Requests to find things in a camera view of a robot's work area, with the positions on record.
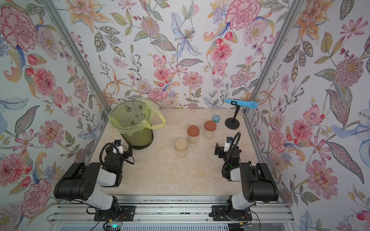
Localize aluminium corner post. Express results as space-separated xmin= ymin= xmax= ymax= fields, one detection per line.
xmin=250 ymin=1 xmax=303 ymax=102
xmin=41 ymin=0 xmax=111 ymax=112

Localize left aluminium corner post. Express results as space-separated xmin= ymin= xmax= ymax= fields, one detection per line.
xmin=41 ymin=0 xmax=111 ymax=112

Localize clear jar with rice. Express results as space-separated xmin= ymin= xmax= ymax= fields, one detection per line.
xmin=174 ymin=138 xmax=188 ymax=157

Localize blue microphone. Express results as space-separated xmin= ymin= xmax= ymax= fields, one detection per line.
xmin=224 ymin=99 xmax=258 ymax=109

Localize beige jar lid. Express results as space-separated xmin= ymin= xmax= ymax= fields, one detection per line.
xmin=174 ymin=138 xmax=188 ymax=151

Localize black mesh trash bin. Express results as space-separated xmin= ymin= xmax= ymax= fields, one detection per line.
xmin=108 ymin=100 xmax=154 ymax=150

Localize jar with terracotta lid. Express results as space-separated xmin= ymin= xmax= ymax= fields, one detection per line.
xmin=187 ymin=125 xmax=200 ymax=144
xmin=203 ymin=120 xmax=217 ymax=139

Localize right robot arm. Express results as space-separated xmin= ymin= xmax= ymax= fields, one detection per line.
xmin=209 ymin=132 xmax=279 ymax=221

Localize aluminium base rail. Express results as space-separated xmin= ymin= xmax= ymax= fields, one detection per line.
xmin=44 ymin=195 xmax=297 ymax=231

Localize yellow-green plastic bin liner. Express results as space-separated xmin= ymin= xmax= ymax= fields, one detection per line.
xmin=108 ymin=100 xmax=166 ymax=136

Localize small blue owl figure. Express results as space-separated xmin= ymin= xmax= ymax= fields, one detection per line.
xmin=212 ymin=115 xmax=220 ymax=123

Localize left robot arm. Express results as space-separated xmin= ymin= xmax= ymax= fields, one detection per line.
xmin=54 ymin=140 xmax=135 ymax=222

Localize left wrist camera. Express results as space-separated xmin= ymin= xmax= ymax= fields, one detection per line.
xmin=113 ymin=139 xmax=123 ymax=155

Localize right aluminium corner post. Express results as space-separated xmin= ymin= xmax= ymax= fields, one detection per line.
xmin=250 ymin=1 xmax=303 ymax=102

